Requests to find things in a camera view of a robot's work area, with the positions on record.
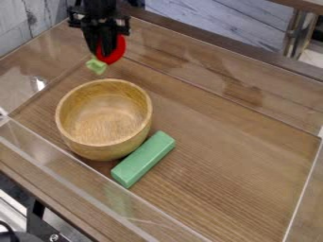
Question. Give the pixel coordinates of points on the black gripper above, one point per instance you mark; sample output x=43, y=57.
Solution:
x=99, y=12

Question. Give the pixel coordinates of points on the wooden bowl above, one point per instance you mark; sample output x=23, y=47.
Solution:
x=103, y=118

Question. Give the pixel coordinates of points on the green rectangular block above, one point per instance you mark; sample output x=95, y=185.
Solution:
x=141, y=160

